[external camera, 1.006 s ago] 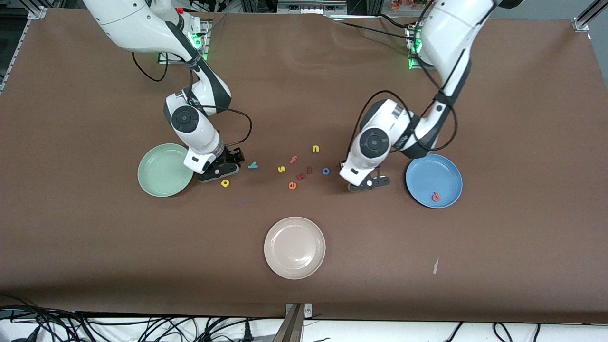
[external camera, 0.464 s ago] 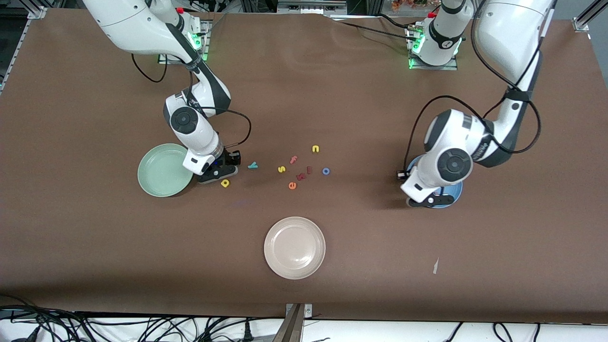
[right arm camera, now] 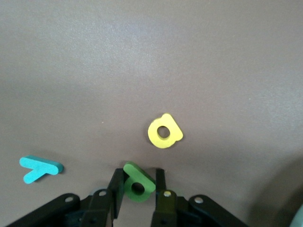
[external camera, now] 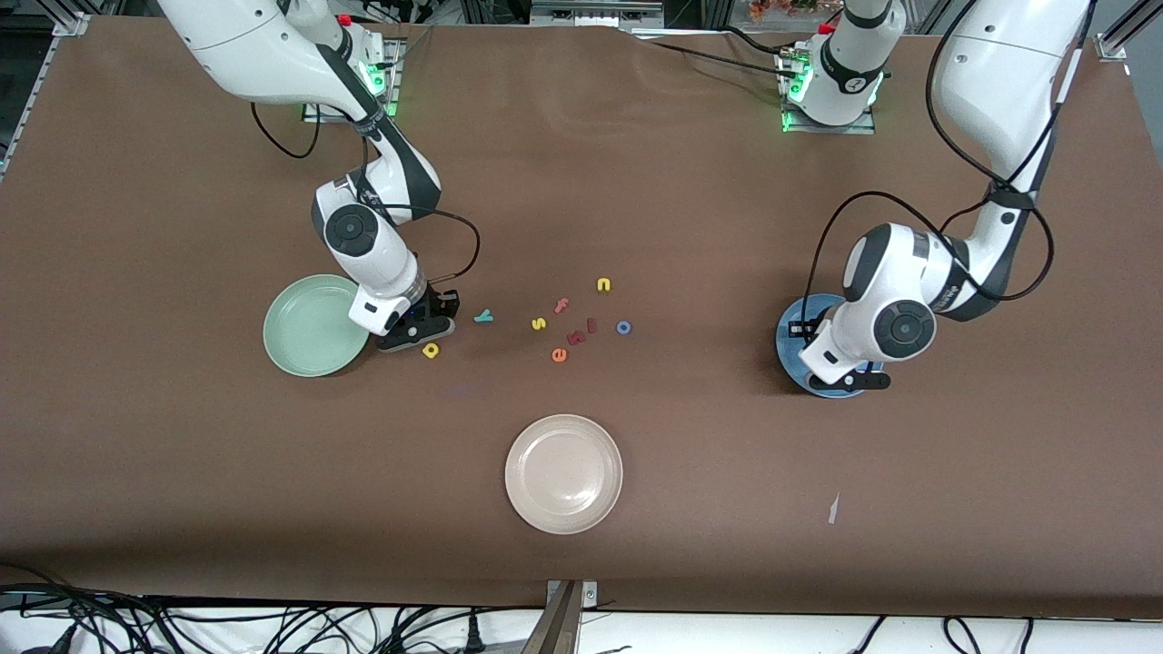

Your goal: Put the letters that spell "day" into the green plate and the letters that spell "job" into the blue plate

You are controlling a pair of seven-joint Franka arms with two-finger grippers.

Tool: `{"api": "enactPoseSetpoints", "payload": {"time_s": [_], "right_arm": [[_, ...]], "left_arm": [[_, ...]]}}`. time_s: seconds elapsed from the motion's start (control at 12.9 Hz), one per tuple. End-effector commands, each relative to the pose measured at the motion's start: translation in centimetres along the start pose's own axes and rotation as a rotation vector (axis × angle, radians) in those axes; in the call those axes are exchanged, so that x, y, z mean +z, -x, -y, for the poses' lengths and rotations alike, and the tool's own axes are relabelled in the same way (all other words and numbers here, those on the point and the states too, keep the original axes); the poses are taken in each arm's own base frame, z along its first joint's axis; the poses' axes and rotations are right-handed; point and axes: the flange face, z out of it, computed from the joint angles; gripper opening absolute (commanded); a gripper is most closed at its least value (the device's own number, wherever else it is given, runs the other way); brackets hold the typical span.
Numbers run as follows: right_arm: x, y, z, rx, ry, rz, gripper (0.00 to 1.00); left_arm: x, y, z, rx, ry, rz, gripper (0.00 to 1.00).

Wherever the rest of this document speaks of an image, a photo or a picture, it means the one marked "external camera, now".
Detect blue plate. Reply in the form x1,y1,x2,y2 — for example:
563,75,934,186
775,293,887,399

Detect light green plate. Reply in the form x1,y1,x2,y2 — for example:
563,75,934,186
263,274,373,378

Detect beige plate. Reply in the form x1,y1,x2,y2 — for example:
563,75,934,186
504,414,624,535

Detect orange flowers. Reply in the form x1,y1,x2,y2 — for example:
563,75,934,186
750,0,823,24

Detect grey metal box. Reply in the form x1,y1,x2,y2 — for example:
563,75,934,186
532,0,664,28

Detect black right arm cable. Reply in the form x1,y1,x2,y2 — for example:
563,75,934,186
250,100,482,282

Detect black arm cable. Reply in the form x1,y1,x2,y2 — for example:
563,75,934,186
807,0,1102,342
250,100,482,282

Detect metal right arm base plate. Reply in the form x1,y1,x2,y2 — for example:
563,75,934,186
303,36,403,124

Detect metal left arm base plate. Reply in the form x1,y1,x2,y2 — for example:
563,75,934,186
780,50,878,135

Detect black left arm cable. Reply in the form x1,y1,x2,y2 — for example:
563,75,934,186
807,0,1102,342

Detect aluminium frame rail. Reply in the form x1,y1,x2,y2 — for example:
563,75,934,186
0,35,57,178
1095,0,1163,63

